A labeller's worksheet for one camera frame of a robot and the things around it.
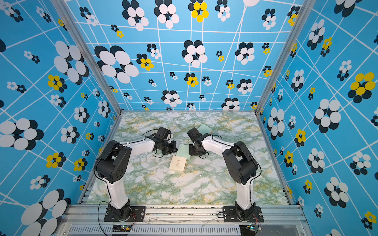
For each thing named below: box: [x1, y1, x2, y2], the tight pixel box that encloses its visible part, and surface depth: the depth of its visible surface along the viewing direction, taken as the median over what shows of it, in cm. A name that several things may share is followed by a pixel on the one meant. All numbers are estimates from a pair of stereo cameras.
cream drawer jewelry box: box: [169, 155, 188, 174], surface depth 90 cm
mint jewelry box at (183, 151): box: [176, 143, 191, 161], surface depth 95 cm
